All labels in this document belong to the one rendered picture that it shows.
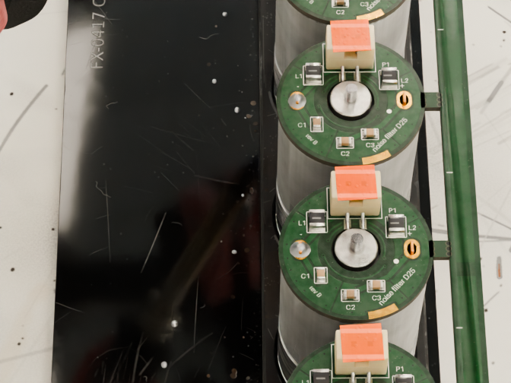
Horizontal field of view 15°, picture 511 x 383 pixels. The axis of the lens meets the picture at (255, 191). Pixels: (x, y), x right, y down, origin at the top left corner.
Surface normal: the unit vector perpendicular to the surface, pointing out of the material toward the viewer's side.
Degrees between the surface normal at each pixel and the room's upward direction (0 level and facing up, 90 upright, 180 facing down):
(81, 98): 0
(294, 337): 90
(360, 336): 0
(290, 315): 90
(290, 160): 90
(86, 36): 0
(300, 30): 90
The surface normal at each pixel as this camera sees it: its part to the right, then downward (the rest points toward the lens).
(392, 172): 0.62, 0.69
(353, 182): 0.00, -0.47
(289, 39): -0.79, 0.54
